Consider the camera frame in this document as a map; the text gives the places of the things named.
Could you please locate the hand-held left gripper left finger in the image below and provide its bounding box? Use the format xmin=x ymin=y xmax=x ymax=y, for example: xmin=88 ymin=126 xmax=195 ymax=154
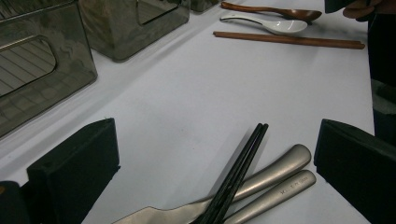
xmin=26 ymin=117 xmax=121 ymax=224

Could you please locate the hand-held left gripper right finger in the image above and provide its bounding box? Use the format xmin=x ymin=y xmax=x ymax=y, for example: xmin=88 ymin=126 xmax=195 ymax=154
xmin=313 ymin=119 xmax=396 ymax=224

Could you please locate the brown wooden chopstick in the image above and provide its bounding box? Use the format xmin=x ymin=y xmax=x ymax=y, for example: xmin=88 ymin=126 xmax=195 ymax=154
xmin=213 ymin=31 xmax=366 ymax=48
xmin=213 ymin=32 xmax=366 ymax=50

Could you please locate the white ceramic spoon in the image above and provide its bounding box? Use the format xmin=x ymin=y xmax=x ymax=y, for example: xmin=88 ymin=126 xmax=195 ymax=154
xmin=219 ymin=11 xmax=309 ymax=36

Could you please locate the metal table knife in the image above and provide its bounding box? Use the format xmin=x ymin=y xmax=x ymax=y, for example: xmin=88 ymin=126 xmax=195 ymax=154
xmin=111 ymin=143 xmax=313 ymax=224

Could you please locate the translucent grey plastic bin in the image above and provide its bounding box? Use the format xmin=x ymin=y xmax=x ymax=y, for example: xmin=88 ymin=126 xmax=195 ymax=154
xmin=78 ymin=0 xmax=191 ymax=63
xmin=190 ymin=0 xmax=220 ymax=13
xmin=0 ymin=0 xmax=98 ymax=139

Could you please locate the metal fork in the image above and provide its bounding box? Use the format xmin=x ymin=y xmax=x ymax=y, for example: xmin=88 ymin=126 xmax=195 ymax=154
xmin=223 ymin=169 xmax=318 ymax=224

